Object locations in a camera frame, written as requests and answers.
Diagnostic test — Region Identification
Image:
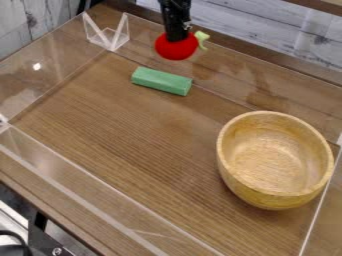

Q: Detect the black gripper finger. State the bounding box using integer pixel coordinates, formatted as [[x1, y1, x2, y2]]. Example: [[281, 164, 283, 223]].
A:
[[158, 0, 191, 42]]

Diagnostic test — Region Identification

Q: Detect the red plush strawberry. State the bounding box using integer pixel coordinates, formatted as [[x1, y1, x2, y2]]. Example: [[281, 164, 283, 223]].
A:
[[154, 31, 210, 61]]

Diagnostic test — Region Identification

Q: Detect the green rectangular block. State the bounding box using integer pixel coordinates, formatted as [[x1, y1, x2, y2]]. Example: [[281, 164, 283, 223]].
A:
[[131, 67, 192, 96]]

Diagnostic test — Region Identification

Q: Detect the clear acrylic table barrier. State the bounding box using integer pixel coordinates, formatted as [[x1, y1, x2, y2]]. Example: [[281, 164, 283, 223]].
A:
[[0, 17, 342, 256]]

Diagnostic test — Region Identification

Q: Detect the light wooden bowl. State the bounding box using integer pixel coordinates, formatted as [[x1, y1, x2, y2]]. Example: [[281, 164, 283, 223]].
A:
[[216, 111, 334, 210]]

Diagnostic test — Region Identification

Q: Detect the black table leg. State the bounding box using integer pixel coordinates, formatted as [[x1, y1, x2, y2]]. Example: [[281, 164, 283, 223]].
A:
[[32, 212, 48, 231]]

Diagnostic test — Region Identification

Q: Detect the clear acrylic corner bracket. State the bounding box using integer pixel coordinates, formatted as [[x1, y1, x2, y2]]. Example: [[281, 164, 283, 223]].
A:
[[81, 13, 130, 52]]

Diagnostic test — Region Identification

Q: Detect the black cable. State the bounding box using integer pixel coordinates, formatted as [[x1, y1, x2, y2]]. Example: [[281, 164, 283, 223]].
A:
[[0, 229, 32, 256]]

